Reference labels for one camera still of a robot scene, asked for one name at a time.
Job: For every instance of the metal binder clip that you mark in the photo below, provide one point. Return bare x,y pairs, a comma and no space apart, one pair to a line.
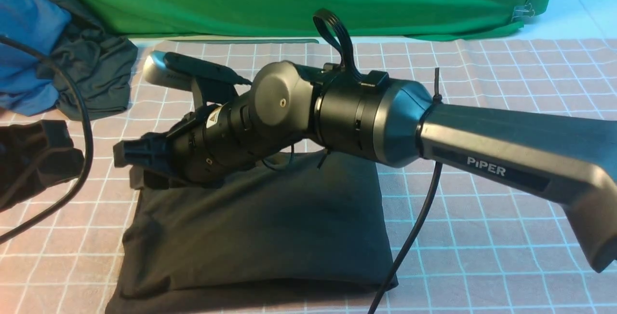
523,12

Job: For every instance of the pink checkered tablecloth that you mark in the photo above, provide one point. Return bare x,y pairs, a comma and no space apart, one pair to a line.
484,249

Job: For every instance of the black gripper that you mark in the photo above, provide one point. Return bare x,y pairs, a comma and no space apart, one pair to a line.
34,157

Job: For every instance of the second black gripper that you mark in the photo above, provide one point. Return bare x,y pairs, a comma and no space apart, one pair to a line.
201,150

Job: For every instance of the dark navy crumpled garment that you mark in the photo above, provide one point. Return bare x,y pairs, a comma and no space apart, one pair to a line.
99,62

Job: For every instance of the gray long-sleeved shirt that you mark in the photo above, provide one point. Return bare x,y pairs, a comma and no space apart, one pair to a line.
263,237

